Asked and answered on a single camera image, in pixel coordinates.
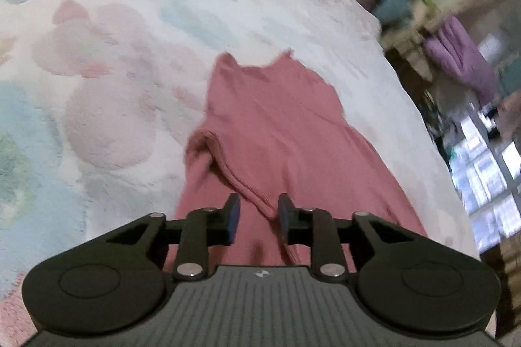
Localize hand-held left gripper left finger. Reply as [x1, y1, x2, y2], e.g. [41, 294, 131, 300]
[104, 193, 242, 283]

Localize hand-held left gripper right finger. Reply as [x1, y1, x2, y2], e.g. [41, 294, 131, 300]
[277, 193, 424, 283]

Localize pink sleeveless dress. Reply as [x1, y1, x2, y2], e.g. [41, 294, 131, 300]
[163, 51, 429, 267]

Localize floral pastel blanket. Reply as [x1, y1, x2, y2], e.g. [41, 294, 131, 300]
[0, 0, 483, 347]

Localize window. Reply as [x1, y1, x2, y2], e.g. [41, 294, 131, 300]
[447, 115, 521, 251]

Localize teal cloth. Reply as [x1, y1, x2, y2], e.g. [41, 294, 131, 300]
[372, 0, 416, 27]

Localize purple cloth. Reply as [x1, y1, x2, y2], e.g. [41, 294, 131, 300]
[423, 15, 499, 108]

